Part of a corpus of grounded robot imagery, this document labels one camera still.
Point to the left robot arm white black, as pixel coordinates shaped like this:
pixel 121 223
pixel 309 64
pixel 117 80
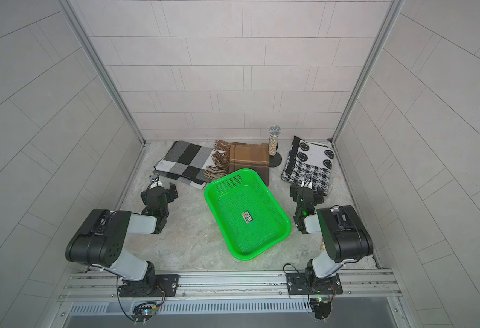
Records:
pixel 99 242

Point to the black white houndstooth scarf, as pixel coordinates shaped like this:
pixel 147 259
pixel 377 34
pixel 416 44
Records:
pixel 315 159

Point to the green plastic basket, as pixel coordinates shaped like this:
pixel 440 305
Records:
pixel 238 192

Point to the basket label sticker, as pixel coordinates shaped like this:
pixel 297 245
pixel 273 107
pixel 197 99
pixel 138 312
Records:
pixel 247 217

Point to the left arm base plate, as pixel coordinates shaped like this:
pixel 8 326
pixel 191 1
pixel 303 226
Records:
pixel 165 285

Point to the aluminium front rail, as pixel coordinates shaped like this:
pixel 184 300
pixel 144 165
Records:
pixel 236 285

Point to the grey black checkered scarf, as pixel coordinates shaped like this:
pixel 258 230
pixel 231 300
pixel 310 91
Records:
pixel 186 162

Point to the small circuit board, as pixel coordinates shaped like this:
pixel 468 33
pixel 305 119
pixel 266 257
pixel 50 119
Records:
pixel 143 312
pixel 321 308

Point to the right small circuit board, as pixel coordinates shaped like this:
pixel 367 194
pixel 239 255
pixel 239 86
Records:
pixel 321 308

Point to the left small circuit board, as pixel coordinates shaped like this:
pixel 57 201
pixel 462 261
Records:
pixel 143 312

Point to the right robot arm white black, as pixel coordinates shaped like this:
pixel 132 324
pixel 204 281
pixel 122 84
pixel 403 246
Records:
pixel 345 239

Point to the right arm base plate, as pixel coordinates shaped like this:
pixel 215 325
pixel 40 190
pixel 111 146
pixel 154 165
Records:
pixel 299 284

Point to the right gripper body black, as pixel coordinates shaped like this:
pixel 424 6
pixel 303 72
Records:
pixel 298 191

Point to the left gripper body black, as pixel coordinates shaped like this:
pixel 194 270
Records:
pixel 169 197

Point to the glass tube on black stand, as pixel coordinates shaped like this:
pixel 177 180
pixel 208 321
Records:
pixel 275 157

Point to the brown plaid fringed scarf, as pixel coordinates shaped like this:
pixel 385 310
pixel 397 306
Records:
pixel 229 157

